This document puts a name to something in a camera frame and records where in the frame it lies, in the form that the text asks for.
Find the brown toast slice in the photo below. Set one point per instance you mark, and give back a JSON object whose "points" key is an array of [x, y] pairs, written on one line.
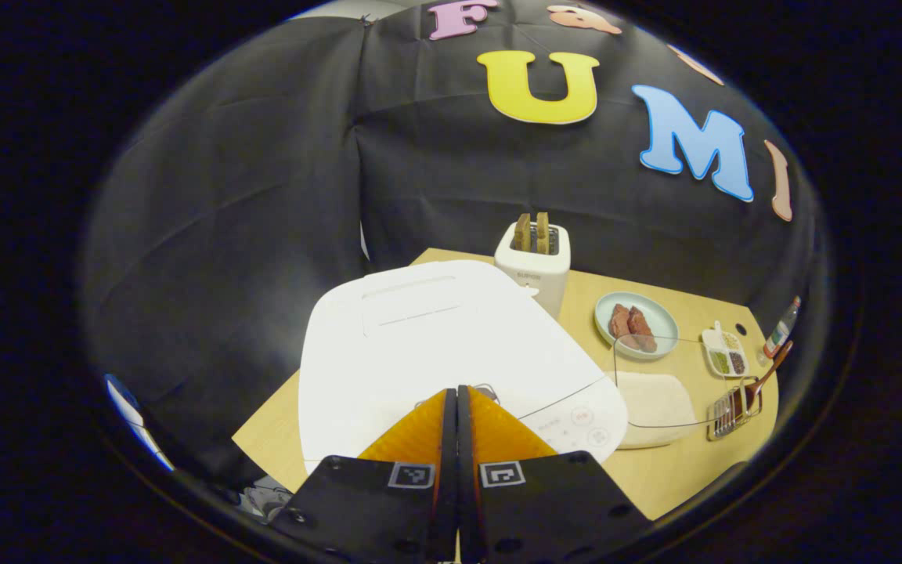
{"points": [[543, 232], [523, 233]]}

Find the light green plate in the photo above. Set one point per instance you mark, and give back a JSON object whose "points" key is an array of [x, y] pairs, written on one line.
{"points": [[658, 317]]}

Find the white divided bean dish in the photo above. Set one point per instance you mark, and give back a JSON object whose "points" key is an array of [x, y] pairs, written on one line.
{"points": [[725, 352]]}

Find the white toaster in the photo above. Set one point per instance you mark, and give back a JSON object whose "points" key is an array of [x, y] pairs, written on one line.
{"points": [[541, 274]]}

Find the clear plastic water bottle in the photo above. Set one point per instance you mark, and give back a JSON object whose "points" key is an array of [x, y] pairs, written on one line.
{"points": [[781, 329]]}

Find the white rice cooker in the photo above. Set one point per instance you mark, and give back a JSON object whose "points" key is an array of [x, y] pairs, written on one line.
{"points": [[435, 337]]}

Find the brown wooden spoon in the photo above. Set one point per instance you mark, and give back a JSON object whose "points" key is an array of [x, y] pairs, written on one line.
{"points": [[772, 370]]}

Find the red meat slice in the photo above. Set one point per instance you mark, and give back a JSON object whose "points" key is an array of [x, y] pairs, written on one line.
{"points": [[643, 329], [622, 325]]}

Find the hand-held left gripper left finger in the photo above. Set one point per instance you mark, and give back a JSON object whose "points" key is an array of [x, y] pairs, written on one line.
{"points": [[377, 509]]}

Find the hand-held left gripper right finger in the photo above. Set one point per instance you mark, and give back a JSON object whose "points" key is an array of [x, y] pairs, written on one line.
{"points": [[537, 509]]}

